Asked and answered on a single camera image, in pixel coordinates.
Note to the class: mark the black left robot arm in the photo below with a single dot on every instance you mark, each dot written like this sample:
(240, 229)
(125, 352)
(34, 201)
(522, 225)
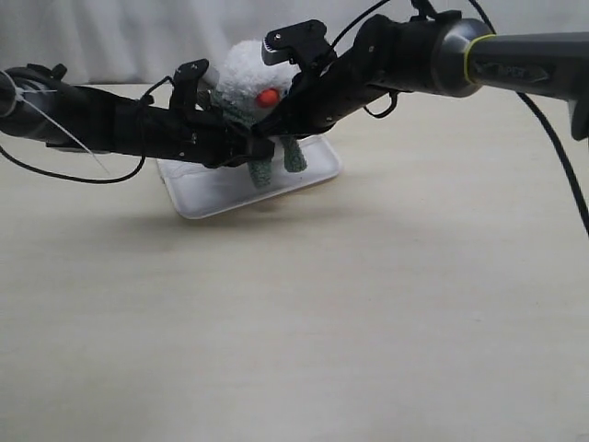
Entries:
(37, 104)

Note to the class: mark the white curtain backdrop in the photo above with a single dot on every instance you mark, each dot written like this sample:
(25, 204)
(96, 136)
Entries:
(141, 41)

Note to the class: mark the white plush snowman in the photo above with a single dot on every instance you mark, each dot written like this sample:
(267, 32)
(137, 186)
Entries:
(246, 89)

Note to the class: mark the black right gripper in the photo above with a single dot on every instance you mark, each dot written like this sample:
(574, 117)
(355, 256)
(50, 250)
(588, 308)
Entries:
(318, 99)

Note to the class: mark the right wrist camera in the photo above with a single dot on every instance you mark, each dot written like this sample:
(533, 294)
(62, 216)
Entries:
(303, 44)

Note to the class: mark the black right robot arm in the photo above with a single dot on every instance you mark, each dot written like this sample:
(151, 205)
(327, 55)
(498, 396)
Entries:
(447, 56)

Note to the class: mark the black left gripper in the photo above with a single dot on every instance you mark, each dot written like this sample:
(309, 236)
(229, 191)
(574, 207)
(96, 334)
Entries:
(177, 120)

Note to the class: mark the green knitted scarf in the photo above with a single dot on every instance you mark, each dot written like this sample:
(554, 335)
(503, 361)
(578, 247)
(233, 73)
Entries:
(262, 161)

